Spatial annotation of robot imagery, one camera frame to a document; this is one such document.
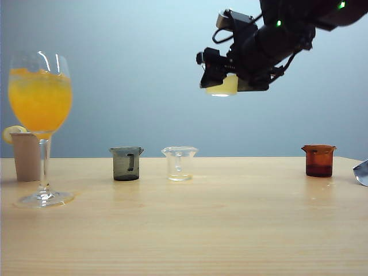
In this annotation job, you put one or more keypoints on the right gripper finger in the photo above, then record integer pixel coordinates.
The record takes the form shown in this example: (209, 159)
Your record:
(214, 69)
(254, 86)

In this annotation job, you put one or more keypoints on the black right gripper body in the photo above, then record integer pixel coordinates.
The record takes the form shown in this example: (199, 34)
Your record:
(243, 51)

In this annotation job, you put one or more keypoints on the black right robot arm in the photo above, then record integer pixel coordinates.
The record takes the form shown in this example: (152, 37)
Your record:
(287, 37)

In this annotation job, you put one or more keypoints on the amber glass measuring cup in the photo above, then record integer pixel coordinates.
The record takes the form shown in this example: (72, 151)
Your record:
(319, 164)

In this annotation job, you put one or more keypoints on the clear glass measuring cup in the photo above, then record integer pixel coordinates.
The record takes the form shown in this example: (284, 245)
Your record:
(179, 172)

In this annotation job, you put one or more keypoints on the smoked grey glass measuring cup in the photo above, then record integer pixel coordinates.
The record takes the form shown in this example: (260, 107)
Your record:
(120, 166)

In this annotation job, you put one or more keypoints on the wine glass with orange juice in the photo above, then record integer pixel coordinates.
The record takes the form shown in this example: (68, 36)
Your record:
(40, 100)

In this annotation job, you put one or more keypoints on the beige paper cup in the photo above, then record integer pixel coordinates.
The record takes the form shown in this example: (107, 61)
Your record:
(26, 158)

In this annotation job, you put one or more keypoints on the shiny silver metal bowl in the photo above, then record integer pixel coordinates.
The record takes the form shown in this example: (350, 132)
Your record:
(362, 175)

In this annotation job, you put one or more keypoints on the yellow lemon slice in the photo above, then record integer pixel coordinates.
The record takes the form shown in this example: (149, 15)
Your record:
(9, 134)

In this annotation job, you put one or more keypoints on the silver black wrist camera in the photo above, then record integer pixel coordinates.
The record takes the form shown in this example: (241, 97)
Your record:
(238, 17)

